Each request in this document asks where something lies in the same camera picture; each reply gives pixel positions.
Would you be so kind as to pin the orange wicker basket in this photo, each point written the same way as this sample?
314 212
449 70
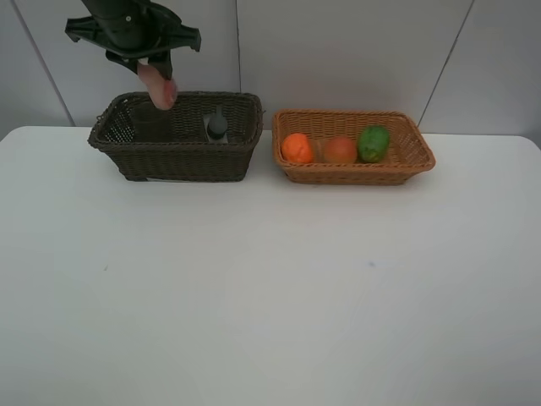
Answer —
408 153

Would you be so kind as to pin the dark brown wicker basket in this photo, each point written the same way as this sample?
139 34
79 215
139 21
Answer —
188 156

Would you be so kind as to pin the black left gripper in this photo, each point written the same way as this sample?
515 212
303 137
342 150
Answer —
131 31

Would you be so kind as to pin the round brown bread bun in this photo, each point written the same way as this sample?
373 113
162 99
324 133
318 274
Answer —
340 150

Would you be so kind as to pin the translucent pink cup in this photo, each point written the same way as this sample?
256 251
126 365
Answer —
151 125

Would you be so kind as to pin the green lime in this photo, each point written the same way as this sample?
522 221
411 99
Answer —
373 144

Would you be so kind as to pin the dark packaged bottle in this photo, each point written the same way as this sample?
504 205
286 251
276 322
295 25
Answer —
216 127

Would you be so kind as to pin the orange mandarin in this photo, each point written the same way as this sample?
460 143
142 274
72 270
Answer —
297 148

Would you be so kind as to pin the pink bottle white cap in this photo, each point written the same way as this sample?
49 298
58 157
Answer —
163 93

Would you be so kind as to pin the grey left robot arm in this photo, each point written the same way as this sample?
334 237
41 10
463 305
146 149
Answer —
131 30

